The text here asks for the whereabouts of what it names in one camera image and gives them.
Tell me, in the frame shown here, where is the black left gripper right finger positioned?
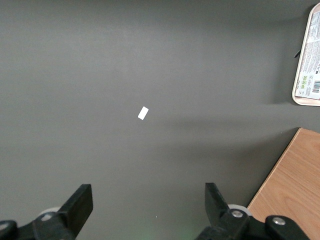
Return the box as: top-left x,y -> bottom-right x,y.
194,182 -> 313,240

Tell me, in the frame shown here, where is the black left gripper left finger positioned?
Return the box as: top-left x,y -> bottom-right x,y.
0,184 -> 94,240

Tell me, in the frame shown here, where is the beige plastic tray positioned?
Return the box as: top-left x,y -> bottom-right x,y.
291,2 -> 320,107

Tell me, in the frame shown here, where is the wooden two-drawer cabinet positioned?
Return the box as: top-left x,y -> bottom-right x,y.
246,127 -> 320,240

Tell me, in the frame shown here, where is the small white tape piece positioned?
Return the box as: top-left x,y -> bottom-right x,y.
137,106 -> 150,121

